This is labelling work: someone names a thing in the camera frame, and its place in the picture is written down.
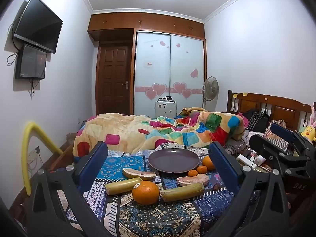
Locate frosted wardrobe with pink hearts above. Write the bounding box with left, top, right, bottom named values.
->
left=134, top=30, right=205, bottom=117

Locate white power strip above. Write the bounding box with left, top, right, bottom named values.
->
left=237, top=154, right=258, bottom=169

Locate yellow banana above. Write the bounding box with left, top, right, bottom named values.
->
left=105, top=177, right=143, bottom=195
left=160, top=183, right=204, bottom=202

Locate wooden overhead cabinet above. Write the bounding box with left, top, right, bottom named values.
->
left=87, top=12, right=206, bottom=42

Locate dark purple round plate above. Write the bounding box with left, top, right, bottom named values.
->
left=148, top=149, right=200, bottom=174

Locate grey patterned cloth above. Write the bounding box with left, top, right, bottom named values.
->
left=223, top=138, right=248, bottom=156

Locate brown wooden door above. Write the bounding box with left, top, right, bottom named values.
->
left=96, top=42, right=134, bottom=116

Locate black backpack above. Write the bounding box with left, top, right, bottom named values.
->
left=246, top=109, right=270, bottom=134

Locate small black wall monitor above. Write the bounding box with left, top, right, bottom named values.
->
left=15, top=44, right=47, bottom=80

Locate hanging black cable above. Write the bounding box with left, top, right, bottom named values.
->
left=29, top=79, right=40, bottom=95

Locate colourful patchwork blanket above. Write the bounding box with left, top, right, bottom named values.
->
left=73, top=107, right=249, bottom=159

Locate large plain orange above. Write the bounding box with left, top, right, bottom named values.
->
left=202, top=155, right=216, bottom=171

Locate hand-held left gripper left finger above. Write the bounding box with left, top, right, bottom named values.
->
left=26, top=141, right=116, bottom=237

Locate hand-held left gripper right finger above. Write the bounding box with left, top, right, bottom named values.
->
left=209, top=142, right=290, bottom=237

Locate wooden bed side rail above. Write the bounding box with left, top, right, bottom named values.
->
left=48, top=140, right=75, bottom=172

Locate striped cloth bag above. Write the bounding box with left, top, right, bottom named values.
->
left=265, top=120, right=290, bottom=152

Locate large orange with sticker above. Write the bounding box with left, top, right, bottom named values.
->
left=132, top=181, right=160, bottom=205

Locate peeled pomelo half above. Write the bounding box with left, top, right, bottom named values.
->
left=123, top=168, right=157, bottom=181
left=177, top=173, right=210, bottom=186

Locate yellow plush toy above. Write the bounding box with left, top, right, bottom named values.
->
left=299, top=125, right=316, bottom=143

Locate wall power outlet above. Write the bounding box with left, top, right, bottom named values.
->
left=27, top=146, right=41, bottom=161

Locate large black wall television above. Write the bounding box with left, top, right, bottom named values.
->
left=13, top=0, right=63, bottom=54

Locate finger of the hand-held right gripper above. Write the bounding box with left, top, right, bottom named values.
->
left=248, top=134, right=290, bottom=177
left=270, top=123, right=316, bottom=160

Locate looped black cable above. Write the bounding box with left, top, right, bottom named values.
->
left=7, top=51, right=20, bottom=66

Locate standing electric fan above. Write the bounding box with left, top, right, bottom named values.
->
left=202, top=76, right=219, bottom=109

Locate wooden bed headboard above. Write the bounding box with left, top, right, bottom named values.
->
left=227, top=90, right=313, bottom=132

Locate yellow foam tube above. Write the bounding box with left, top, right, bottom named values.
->
left=22, top=122, right=64, bottom=196

